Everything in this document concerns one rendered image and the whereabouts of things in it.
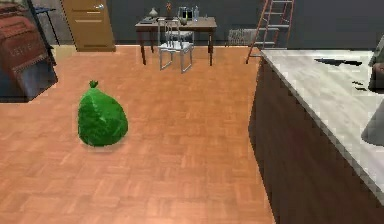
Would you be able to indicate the black knife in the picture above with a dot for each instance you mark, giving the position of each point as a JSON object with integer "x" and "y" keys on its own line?
{"x": 338, "y": 62}

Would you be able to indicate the grey slatted crate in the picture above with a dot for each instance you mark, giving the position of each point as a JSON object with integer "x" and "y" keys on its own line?
{"x": 241, "y": 36}

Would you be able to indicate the green tied garbage bag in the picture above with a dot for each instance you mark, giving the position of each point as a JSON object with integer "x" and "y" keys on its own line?
{"x": 101, "y": 118}

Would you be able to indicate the grey round vase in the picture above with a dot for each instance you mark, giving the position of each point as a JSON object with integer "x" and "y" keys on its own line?
{"x": 153, "y": 12}

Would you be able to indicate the red brown armchair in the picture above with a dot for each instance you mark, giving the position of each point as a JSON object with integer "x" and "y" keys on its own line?
{"x": 21, "y": 56}

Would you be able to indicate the dark counter with marble top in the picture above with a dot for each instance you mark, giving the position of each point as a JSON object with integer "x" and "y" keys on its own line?
{"x": 300, "y": 150}

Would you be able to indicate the tan wooden door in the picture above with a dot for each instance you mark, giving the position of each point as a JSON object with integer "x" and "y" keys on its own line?
{"x": 89, "y": 25}

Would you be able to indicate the brown wooden table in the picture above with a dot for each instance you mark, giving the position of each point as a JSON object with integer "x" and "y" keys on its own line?
{"x": 200, "y": 25}

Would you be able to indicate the dark grey appliance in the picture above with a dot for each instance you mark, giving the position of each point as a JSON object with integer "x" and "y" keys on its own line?
{"x": 378, "y": 66}

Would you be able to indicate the white metal chair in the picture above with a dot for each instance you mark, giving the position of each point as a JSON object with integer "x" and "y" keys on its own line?
{"x": 175, "y": 46}

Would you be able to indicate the orange flower statuette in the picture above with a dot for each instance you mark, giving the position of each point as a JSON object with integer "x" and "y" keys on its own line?
{"x": 169, "y": 8}

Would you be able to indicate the black framed box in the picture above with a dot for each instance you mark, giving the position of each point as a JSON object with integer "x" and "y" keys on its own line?
{"x": 185, "y": 14}

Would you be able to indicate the red wooden ladder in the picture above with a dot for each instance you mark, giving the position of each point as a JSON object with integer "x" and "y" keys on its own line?
{"x": 268, "y": 23}

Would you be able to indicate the grey cone shape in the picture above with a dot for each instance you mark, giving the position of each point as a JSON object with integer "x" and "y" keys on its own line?
{"x": 375, "y": 128}

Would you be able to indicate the black thin stand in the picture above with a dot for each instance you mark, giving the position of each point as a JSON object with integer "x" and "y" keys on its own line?
{"x": 46, "y": 15}

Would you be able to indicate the clear glass bottle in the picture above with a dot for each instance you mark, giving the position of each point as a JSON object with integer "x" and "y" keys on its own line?
{"x": 196, "y": 14}

